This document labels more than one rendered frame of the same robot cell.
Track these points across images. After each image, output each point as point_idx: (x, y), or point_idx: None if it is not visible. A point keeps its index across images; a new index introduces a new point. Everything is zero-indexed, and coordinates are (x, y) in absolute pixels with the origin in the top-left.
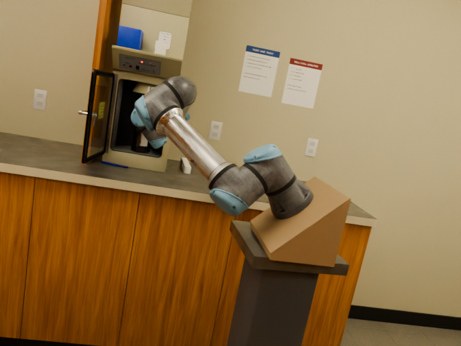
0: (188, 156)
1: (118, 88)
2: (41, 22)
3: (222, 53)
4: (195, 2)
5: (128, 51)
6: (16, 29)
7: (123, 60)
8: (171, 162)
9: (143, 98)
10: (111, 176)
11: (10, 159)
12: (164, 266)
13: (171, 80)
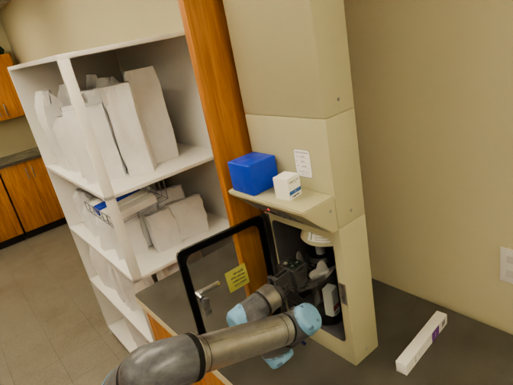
0: None
1: (274, 232)
2: None
3: (503, 112)
4: (427, 20)
5: (245, 198)
6: None
7: (253, 205)
8: (421, 316)
9: (102, 383)
10: (246, 378)
11: (185, 316)
12: None
13: (122, 363)
